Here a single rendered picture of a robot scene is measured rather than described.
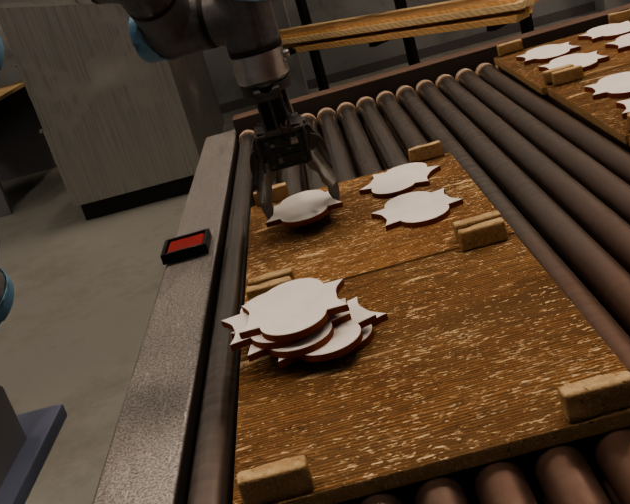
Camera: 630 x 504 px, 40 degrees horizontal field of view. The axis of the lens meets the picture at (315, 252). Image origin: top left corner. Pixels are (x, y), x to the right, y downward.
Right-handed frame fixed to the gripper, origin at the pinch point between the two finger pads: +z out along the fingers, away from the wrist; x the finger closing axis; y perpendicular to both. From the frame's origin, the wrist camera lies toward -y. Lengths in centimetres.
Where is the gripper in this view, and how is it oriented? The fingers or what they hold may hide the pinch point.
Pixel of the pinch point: (302, 205)
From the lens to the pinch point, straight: 130.0
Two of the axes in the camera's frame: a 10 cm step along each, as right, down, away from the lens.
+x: 9.6, -2.6, -0.5
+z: 2.6, 8.8, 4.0
